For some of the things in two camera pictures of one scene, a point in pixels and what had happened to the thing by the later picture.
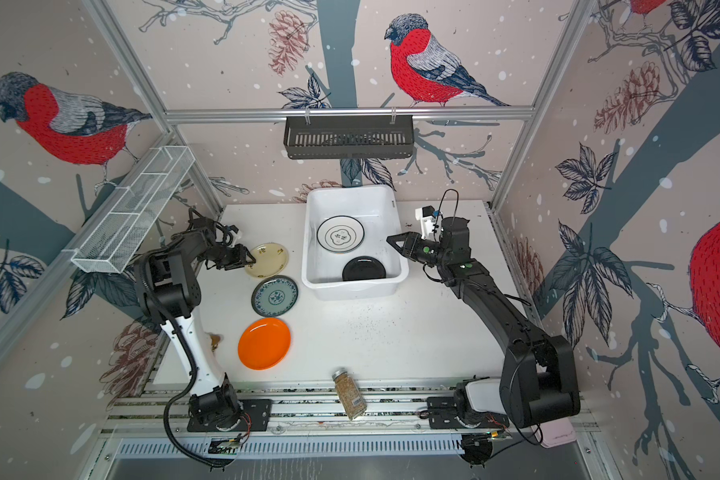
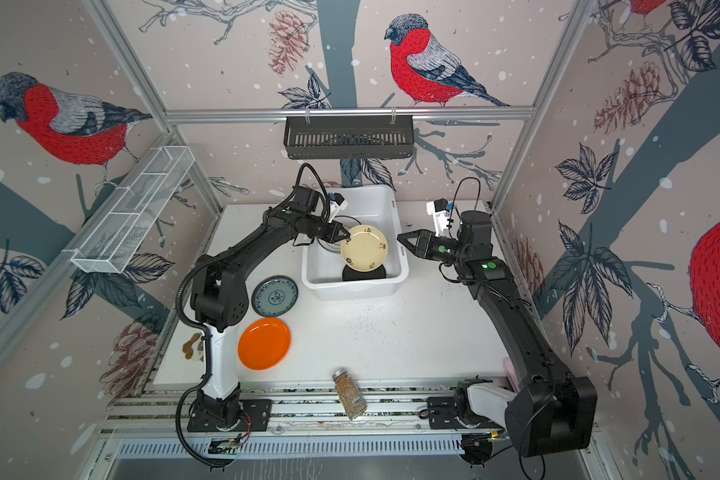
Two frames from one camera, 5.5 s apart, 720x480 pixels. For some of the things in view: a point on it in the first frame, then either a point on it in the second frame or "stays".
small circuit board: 223,446 stays
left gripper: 239,257 to 330,236
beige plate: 271,259 to 366,250
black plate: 363,268 stays
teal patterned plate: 274,295 stays
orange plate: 264,343 stays
